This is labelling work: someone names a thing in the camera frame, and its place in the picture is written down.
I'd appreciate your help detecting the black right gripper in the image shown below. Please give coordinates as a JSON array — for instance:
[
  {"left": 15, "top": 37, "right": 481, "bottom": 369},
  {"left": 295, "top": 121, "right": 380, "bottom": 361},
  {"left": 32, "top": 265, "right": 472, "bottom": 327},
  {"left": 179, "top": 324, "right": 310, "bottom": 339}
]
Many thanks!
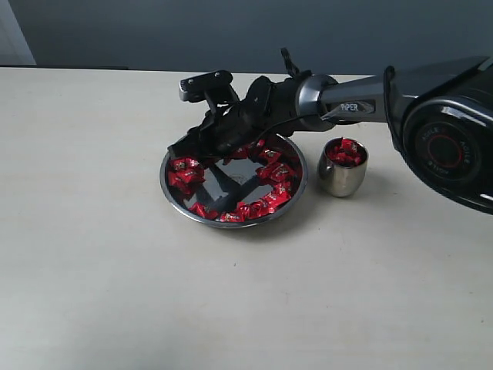
[{"left": 167, "top": 90, "right": 278, "bottom": 159}]

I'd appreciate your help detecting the red candy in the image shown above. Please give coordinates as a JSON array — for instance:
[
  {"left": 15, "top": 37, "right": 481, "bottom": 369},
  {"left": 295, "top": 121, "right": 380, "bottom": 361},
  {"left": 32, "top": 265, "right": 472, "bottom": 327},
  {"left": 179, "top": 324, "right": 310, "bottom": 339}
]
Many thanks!
[
  {"left": 256, "top": 162, "right": 296, "bottom": 184},
  {"left": 327, "top": 138, "right": 365, "bottom": 168},
  {"left": 263, "top": 183, "right": 291, "bottom": 213},
  {"left": 167, "top": 170, "right": 205, "bottom": 195},
  {"left": 220, "top": 211, "right": 245, "bottom": 223},
  {"left": 257, "top": 148, "right": 282, "bottom": 166},
  {"left": 236, "top": 200, "right": 270, "bottom": 220},
  {"left": 169, "top": 156, "right": 203, "bottom": 172},
  {"left": 189, "top": 202, "right": 220, "bottom": 220}
]

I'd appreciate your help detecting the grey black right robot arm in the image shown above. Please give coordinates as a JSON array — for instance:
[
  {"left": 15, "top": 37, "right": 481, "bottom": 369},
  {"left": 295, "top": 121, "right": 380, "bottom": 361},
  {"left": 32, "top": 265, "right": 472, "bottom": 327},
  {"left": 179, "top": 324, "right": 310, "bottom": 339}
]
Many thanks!
[{"left": 168, "top": 49, "right": 492, "bottom": 214}]

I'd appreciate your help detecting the round steel plate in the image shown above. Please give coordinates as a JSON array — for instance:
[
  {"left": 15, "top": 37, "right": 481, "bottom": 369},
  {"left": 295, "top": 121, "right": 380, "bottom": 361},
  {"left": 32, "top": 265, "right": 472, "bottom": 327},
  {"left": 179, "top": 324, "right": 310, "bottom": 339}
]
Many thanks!
[{"left": 159, "top": 135, "right": 308, "bottom": 229}]

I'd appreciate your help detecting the shiny steel cup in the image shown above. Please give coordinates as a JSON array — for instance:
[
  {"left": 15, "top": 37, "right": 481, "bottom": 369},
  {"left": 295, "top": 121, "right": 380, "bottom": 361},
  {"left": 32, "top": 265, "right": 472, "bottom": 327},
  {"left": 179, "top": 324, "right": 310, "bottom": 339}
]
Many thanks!
[{"left": 317, "top": 137, "right": 369, "bottom": 197}]

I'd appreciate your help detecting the red wrapped candy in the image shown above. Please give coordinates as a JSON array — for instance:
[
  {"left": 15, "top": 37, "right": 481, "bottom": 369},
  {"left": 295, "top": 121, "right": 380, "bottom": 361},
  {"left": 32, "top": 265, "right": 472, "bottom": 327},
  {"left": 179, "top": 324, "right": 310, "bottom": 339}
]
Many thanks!
[
  {"left": 256, "top": 162, "right": 296, "bottom": 184},
  {"left": 169, "top": 156, "right": 203, "bottom": 172},
  {"left": 220, "top": 211, "right": 245, "bottom": 223},
  {"left": 189, "top": 202, "right": 220, "bottom": 220},
  {"left": 167, "top": 170, "right": 205, "bottom": 195},
  {"left": 263, "top": 183, "right": 291, "bottom": 213},
  {"left": 257, "top": 148, "right": 282, "bottom": 166},
  {"left": 236, "top": 200, "right": 270, "bottom": 220}
]

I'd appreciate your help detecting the black camera cable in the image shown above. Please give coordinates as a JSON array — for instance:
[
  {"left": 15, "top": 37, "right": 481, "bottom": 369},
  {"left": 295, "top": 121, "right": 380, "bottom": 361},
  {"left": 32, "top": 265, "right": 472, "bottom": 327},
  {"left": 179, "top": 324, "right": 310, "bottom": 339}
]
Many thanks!
[{"left": 250, "top": 111, "right": 347, "bottom": 143}]

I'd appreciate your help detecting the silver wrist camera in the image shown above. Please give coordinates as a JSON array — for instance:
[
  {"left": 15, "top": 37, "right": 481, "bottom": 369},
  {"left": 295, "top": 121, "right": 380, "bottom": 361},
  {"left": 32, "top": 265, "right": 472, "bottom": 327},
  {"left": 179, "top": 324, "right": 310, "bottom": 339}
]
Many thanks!
[{"left": 179, "top": 70, "right": 236, "bottom": 104}]

